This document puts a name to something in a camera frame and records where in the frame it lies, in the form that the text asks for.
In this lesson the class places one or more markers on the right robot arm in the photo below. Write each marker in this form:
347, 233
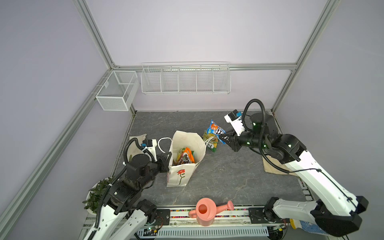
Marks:
336, 212

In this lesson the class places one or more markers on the white blue dotted glove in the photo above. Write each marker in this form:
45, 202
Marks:
307, 227

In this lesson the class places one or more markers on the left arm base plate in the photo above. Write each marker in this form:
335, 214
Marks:
162, 218

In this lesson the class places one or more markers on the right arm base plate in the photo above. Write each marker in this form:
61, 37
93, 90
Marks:
257, 216

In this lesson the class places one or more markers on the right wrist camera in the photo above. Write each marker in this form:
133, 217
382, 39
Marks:
235, 119

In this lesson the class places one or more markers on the blue M&M's packet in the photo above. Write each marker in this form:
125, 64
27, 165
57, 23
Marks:
216, 130

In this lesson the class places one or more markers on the white mesh box basket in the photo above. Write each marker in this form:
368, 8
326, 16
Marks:
118, 91

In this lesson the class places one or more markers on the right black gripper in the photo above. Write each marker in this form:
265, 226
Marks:
234, 139

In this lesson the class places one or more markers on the green Fox's candy bag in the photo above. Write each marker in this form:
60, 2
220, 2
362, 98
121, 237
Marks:
211, 141

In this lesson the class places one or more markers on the small potted plant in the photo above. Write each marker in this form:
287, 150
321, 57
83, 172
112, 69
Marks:
94, 195

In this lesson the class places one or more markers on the white paper gift bag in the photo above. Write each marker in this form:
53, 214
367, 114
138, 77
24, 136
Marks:
180, 175

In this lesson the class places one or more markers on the pink watering can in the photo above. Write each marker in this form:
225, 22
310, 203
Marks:
206, 210

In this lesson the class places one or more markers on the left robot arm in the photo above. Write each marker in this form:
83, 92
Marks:
121, 212

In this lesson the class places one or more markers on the beige work glove right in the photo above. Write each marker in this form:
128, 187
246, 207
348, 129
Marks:
270, 169

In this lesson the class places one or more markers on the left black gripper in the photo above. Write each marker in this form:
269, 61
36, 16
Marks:
164, 161

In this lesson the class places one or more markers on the white vented rail cover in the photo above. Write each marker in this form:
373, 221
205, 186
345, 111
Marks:
203, 233

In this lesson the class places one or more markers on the white wire shelf basket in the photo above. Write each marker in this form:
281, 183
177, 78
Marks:
186, 78

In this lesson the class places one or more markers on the brown M&M's packet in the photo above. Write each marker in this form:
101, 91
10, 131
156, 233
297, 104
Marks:
184, 159

